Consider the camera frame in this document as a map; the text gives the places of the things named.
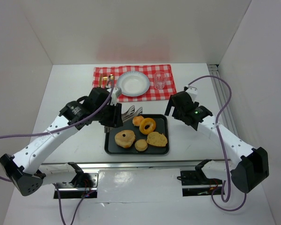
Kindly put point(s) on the small round bun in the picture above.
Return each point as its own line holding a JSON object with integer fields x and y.
{"x": 137, "y": 120}

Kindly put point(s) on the speckled bread slice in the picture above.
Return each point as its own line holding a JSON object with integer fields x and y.
{"x": 157, "y": 139}

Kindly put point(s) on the aluminium side rail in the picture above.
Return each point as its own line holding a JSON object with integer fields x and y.
{"x": 222, "y": 94}

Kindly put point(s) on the gold spoon black handle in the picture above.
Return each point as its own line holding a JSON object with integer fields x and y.
{"x": 111, "y": 78}

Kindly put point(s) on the flat bread with hole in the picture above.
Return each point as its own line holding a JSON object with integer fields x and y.
{"x": 125, "y": 138}

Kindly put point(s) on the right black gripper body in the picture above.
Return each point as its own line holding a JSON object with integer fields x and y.
{"x": 175, "y": 104}

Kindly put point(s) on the glazed ring donut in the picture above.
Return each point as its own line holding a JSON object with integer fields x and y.
{"x": 147, "y": 126}

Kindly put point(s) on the clear drinking glass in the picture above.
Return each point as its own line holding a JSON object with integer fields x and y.
{"x": 159, "y": 80}

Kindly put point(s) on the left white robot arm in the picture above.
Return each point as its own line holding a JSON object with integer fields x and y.
{"x": 25, "y": 169}

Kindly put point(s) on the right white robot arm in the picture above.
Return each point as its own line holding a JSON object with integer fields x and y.
{"x": 248, "y": 166}

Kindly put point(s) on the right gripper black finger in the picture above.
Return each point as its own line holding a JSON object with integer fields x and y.
{"x": 175, "y": 114}
{"x": 168, "y": 107}

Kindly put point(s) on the small round muffin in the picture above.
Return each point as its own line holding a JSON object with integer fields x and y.
{"x": 141, "y": 145}

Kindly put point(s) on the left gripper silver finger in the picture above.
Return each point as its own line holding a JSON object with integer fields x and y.
{"x": 131, "y": 113}
{"x": 107, "y": 129}

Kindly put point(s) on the black serving tray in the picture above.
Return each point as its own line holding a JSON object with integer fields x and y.
{"x": 112, "y": 148}

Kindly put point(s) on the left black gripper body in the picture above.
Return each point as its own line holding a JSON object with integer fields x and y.
{"x": 118, "y": 115}

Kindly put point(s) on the white round plate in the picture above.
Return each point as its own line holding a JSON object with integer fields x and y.
{"x": 133, "y": 83}

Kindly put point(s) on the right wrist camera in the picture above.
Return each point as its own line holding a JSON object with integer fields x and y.
{"x": 191, "y": 91}

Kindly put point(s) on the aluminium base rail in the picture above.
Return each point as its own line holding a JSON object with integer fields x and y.
{"x": 139, "y": 165}

